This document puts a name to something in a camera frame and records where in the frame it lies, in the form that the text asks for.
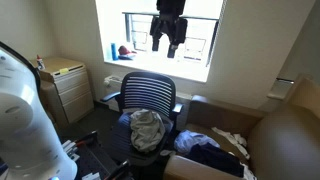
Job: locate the white glue bottle red cap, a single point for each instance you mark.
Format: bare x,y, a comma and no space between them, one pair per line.
40,63

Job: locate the beige drawer cabinet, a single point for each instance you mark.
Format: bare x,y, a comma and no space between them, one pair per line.
71,90

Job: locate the blue water bottle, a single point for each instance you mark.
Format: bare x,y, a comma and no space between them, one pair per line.
114,51

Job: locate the dark blue folded item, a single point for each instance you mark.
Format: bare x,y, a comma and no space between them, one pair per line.
126,57

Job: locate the light blue cloth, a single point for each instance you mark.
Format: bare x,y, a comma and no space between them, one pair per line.
191,140

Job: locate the dark navy cloth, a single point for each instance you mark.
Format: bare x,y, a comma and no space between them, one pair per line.
216,160

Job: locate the black mesh office chair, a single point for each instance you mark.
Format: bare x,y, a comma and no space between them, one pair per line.
148,91

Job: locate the white markers bundle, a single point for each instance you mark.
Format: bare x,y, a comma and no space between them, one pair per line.
69,148

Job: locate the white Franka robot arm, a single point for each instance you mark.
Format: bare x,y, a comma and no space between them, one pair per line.
23,133

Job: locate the yellow sticky note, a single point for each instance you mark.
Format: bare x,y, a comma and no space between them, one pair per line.
64,71

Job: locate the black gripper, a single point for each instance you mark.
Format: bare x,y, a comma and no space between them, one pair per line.
170,7

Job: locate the white crumpled cloth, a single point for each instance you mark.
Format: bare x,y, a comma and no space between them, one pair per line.
233,140

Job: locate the grey cloth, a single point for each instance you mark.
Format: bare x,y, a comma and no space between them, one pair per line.
146,130

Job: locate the brown leather couch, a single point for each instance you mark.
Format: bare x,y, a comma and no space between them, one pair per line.
283,140

